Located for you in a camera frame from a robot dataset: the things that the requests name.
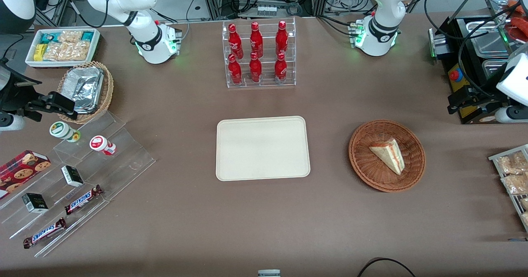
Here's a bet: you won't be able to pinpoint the clear acrylic bottle rack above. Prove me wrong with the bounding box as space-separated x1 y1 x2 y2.
222 16 297 89

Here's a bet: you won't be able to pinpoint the clear acrylic step display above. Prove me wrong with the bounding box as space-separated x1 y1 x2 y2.
0 111 156 258

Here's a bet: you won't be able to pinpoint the white snack bin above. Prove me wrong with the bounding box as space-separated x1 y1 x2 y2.
25 28 101 69

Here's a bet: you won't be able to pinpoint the small black box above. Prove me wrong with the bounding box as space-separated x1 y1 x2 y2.
61 165 84 188
21 193 49 214

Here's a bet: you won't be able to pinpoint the brown round wicker basket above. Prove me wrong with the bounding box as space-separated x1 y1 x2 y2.
349 120 426 193

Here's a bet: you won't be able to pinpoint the triangle sandwich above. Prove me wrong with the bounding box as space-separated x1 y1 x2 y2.
368 138 405 175

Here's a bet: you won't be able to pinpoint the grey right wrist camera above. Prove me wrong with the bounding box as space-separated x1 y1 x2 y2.
0 112 26 131

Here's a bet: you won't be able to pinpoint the light oval wicker basket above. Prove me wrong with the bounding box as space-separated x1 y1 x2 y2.
57 61 114 124

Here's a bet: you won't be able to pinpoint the red lid yogurt cup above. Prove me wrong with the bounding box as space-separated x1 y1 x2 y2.
90 135 117 156

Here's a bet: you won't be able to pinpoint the beige rectangular tray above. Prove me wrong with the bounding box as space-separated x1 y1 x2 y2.
216 116 311 182

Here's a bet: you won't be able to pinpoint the red cookie box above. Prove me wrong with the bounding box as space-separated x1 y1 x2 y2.
0 150 52 200

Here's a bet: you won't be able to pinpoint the steel warmer pan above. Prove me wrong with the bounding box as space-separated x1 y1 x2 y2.
466 19 512 59
482 59 514 89

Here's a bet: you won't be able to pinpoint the clear bag of crackers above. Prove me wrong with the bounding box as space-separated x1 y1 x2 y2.
43 41 91 61

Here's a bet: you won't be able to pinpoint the silver box with green light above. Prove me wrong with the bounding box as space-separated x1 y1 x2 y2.
428 28 454 60

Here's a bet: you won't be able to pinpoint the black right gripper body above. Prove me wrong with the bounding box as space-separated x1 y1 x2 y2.
1 78 42 113

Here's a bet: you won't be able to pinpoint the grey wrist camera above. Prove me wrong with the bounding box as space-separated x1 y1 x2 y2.
495 106 528 124
0 112 26 131

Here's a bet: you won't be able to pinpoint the black food warmer machine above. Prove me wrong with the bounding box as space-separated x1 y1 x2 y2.
438 0 528 125

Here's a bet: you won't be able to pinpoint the silver foil containers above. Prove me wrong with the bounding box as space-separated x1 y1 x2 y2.
62 66 104 115

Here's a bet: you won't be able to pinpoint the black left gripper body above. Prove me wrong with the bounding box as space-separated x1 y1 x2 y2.
465 86 509 110

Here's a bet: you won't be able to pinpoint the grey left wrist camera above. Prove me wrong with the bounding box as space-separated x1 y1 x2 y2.
495 106 528 124

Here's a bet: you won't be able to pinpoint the snickers bar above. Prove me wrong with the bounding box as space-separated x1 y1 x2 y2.
64 185 104 216
23 218 67 249

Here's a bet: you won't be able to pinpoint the red cola bottle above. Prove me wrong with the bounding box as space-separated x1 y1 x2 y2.
228 23 243 58
275 20 289 56
274 52 288 84
249 52 263 83
228 54 243 85
250 21 264 57

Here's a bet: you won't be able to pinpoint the red sausages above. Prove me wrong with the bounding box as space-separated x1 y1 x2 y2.
505 0 528 43

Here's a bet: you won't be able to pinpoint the clear bag of pastry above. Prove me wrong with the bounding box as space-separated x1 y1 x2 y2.
501 173 528 195
497 151 528 175

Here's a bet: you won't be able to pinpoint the green lid yogurt cup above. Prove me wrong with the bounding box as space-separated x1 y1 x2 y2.
49 121 81 143

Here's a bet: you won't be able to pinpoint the black floor cable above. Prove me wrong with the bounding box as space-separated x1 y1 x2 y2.
357 258 417 277

